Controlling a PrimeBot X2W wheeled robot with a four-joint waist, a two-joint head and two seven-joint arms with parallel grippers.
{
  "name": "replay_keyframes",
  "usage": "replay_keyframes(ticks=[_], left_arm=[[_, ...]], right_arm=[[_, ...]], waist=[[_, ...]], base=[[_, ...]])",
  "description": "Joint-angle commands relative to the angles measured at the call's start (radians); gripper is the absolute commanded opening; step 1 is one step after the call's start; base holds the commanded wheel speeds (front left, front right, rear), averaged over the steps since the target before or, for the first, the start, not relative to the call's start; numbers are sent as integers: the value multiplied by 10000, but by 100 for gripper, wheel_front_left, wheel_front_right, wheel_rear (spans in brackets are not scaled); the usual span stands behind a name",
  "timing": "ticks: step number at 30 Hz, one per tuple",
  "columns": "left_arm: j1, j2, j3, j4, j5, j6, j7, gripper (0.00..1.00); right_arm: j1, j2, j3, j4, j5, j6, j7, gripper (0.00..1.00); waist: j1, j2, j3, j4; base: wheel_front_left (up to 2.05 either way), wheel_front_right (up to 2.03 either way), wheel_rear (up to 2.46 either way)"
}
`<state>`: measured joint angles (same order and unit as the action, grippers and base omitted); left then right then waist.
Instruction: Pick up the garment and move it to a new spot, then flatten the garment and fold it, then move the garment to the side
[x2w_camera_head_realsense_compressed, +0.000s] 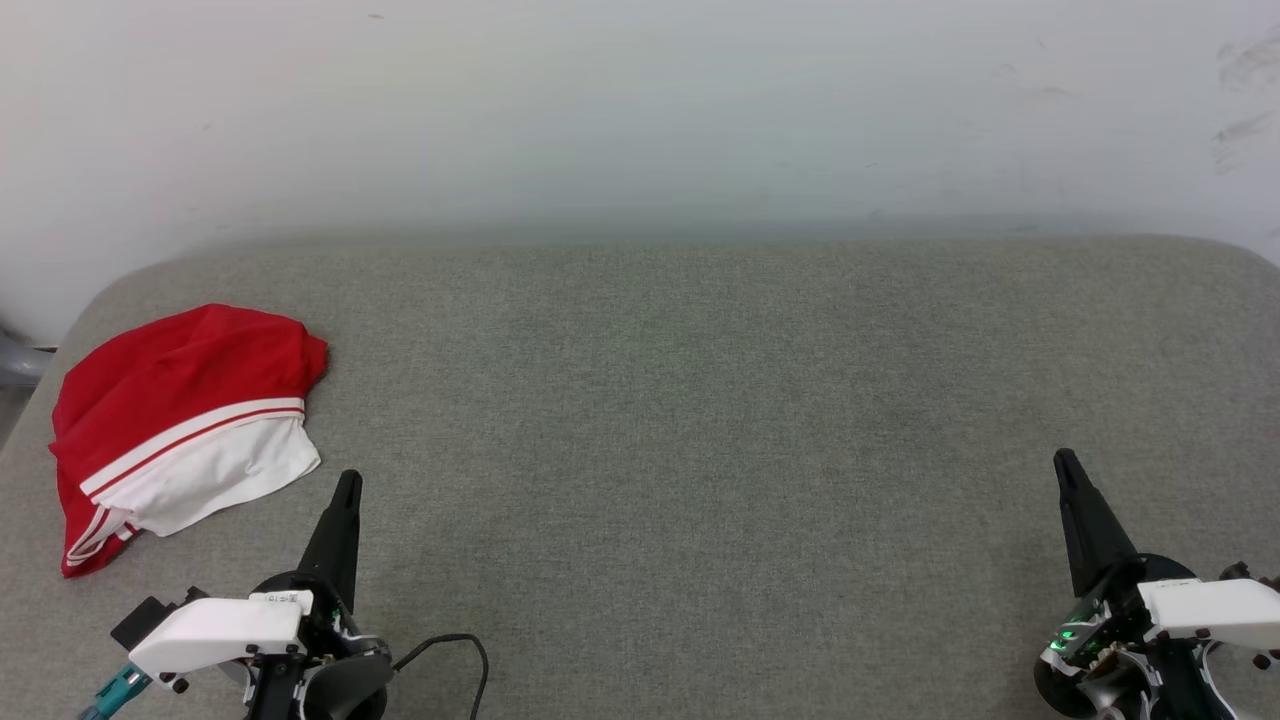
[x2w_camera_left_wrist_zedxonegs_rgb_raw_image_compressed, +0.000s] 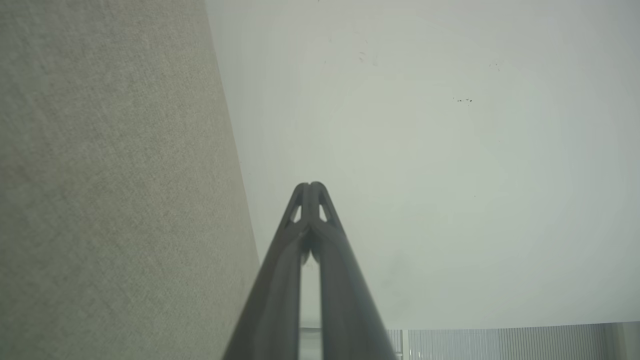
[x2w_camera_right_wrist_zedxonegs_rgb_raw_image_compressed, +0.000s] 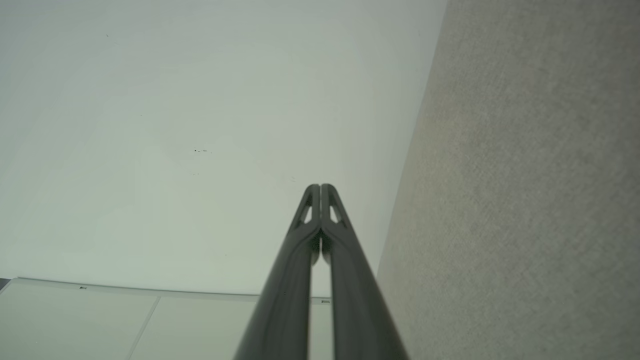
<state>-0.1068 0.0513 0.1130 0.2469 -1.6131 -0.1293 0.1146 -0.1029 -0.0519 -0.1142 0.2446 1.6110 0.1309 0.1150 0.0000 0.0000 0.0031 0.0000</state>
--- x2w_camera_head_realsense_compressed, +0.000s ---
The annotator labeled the thin black cable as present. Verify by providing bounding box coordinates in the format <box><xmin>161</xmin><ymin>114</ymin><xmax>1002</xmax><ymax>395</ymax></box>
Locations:
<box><xmin>392</xmin><ymin>633</ymin><xmax>490</xmax><ymax>720</ymax></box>

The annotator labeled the teal cable connector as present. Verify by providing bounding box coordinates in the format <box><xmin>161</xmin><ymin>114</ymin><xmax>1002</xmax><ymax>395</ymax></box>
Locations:
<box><xmin>80</xmin><ymin>663</ymin><xmax>151</xmax><ymax>720</ymax></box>

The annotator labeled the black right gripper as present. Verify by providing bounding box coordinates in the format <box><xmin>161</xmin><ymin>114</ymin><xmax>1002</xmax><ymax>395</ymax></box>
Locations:
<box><xmin>1033</xmin><ymin>448</ymin><xmax>1201</xmax><ymax>720</ymax></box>

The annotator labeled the red and white jersey shirt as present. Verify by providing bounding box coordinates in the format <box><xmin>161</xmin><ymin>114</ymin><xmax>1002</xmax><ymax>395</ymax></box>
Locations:
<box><xmin>48</xmin><ymin>303</ymin><xmax>330</xmax><ymax>580</ymax></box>

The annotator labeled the grey metal frame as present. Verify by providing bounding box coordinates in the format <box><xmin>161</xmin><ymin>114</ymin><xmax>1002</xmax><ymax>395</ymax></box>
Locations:
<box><xmin>0</xmin><ymin>328</ymin><xmax>56</xmax><ymax>389</ymax></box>

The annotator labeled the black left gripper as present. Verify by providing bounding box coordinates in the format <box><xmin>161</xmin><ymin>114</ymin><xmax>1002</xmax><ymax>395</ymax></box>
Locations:
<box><xmin>245</xmin><ymin>469</ymin><xmax>391</xmax><ymax>720</ymax></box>

